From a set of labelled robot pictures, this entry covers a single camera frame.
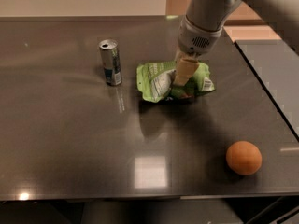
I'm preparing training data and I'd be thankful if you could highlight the grey side table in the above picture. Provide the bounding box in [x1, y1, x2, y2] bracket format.
[235, 40, 299, 138]

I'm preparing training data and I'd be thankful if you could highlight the silver redbull can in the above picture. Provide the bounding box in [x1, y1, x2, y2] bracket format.
[99, 39, 122, 86]

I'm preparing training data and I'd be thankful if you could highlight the orange fruit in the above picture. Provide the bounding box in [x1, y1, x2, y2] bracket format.
[226, 141, 263, 175]

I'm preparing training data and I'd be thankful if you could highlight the green rice chip bag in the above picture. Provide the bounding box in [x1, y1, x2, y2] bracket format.
[136, 61, 215, 103]

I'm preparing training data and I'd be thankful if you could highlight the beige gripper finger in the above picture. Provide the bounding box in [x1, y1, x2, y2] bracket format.
[173, 51, 199, 87]

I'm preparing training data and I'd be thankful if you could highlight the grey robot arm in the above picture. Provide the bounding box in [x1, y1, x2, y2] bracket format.
[178, 0, 299, 57]

